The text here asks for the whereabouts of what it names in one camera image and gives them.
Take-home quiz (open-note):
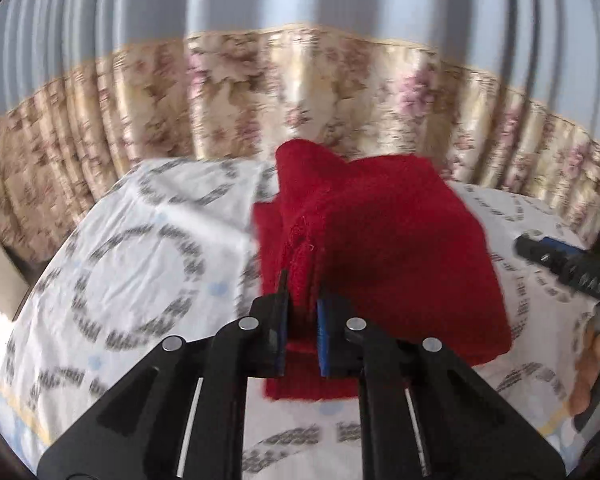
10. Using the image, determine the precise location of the red knitted garment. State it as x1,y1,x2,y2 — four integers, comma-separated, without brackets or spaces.
253,139,513,401

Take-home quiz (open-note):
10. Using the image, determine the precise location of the person's right hand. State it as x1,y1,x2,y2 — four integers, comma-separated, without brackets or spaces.
568,321,600,416

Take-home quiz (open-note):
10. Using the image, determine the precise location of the white patterned bed sheet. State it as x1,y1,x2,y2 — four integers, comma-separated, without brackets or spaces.
0,158,594,469

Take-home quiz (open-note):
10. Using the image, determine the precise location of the blue floral curtain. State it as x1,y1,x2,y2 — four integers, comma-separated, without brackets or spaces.
0,0,600,263

